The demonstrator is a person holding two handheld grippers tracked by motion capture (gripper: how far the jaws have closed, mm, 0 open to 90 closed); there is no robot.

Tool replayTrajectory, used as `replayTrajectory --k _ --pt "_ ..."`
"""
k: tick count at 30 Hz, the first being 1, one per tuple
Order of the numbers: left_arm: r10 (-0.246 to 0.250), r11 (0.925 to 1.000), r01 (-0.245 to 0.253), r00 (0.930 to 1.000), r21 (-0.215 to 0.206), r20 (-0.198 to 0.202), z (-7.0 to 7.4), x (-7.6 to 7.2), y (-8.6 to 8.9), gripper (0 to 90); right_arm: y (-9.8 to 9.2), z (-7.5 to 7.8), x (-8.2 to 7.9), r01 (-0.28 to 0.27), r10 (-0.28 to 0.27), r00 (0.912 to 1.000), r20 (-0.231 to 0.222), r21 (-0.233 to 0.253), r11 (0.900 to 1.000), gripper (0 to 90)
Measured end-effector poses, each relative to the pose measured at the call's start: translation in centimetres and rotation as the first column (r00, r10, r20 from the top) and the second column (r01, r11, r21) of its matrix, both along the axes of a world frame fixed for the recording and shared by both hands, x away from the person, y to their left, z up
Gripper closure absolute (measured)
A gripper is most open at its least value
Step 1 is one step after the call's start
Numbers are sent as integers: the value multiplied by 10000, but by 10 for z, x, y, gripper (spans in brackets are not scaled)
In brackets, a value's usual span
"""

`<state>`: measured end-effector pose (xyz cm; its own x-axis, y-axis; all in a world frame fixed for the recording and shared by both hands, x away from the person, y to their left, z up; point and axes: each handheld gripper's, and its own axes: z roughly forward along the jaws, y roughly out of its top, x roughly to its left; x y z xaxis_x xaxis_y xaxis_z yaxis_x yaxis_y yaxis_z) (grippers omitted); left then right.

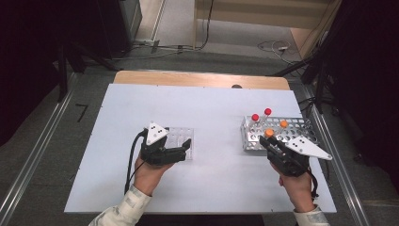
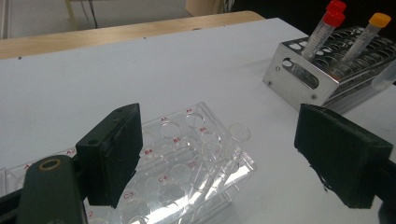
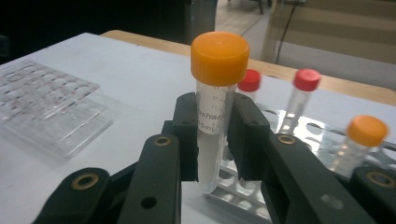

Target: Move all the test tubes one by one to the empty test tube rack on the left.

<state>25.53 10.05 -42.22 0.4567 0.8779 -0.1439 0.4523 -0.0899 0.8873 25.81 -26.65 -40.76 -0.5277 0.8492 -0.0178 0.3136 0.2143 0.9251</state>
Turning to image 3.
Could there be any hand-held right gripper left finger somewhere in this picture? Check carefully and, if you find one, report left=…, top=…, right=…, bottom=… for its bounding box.
left=162, top=92, right=200, bottom=182

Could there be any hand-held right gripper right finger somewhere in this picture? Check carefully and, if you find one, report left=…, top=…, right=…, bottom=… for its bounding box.
left=227, top=92, right=275, bottom=182

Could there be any metal test tube rack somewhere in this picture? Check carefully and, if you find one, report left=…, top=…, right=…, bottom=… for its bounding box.
left=208, top=104, right=396, bottom=224

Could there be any red cap test tube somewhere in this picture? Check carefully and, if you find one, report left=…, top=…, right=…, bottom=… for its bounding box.
left=277, top=68, right=321, bottom=135
left=236, top=68, right=262, bottom=105

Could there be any orange cap test tube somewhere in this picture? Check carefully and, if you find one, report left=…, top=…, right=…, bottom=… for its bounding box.
left=326, top=115, right=390, bottom=178
left=190, top=31, right=250, bottom=195

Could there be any clear plastic tube rack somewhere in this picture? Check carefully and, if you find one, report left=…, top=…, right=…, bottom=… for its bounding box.
left=0, top=59, right=114, bottom=160

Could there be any dark grey cabinet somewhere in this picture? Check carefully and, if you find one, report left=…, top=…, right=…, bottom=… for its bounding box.
left=183, top=0, right=219, bottom=45

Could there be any light wooden cabinet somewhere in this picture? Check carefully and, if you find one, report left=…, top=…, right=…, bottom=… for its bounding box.
left=261, top=0, right=396, bottom=91

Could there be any black curtain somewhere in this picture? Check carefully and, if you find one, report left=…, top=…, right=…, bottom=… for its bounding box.
left=0, top=0, right=188, bottom=64

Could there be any black hanging cable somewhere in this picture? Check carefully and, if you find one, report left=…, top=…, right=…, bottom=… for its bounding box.
left=275, top=0, right=297, bottom=56

